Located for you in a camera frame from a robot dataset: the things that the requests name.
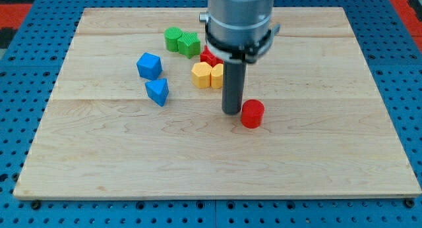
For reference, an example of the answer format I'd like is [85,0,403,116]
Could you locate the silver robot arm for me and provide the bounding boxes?
[199,0,280,64]

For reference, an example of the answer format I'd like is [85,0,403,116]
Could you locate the yellow heart block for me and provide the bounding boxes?
[210,63,224,89]

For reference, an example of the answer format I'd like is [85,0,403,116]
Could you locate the yellow hexagon block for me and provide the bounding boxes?
[191,62,212,89]

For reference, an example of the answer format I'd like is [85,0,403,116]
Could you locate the red cylinder block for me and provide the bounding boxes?
[241,100,265,128]

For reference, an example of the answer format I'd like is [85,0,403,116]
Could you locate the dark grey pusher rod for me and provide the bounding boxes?
[222,62,247,115]

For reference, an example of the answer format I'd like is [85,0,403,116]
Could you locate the red star block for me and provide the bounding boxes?
[200,45,224,67]

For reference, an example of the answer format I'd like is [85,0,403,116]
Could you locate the blue triangle block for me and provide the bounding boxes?
[145,78,169,107]

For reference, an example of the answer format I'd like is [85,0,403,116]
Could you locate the green star block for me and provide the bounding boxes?
[177,32,201,59]

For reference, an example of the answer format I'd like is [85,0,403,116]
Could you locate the blue cube block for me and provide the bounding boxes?
[136,52,162,80]

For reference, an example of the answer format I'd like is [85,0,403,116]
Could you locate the green cylinder block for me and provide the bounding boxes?
[164,26,183,52]

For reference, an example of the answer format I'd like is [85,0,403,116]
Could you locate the wooden board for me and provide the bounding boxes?
[14,7,421,200]

